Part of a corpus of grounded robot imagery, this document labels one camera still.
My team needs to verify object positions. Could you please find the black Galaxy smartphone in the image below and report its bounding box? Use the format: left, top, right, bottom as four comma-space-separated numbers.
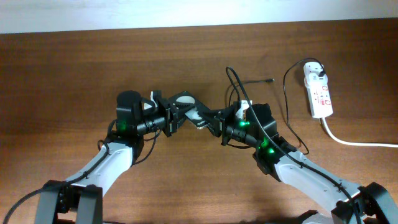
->
169, 91, 210, 129

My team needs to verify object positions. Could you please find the black USB charging cable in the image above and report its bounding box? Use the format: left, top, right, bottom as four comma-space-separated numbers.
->
228, 57, 326, 156

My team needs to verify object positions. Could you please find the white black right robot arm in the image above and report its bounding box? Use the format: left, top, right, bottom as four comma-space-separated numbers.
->
200, 104, 397, 223

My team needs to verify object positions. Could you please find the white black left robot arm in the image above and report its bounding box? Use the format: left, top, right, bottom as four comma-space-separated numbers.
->
34, 90, 196, 223

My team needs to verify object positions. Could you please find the white USB charger adapter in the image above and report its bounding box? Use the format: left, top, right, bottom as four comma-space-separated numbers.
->
303, 62, 328, 88

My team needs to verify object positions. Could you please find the white power strip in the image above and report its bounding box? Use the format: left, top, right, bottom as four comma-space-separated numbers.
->
307, 84, 333, 119

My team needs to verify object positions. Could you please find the white power strip cord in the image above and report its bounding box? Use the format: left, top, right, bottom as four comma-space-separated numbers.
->
320, 116, 398, 149

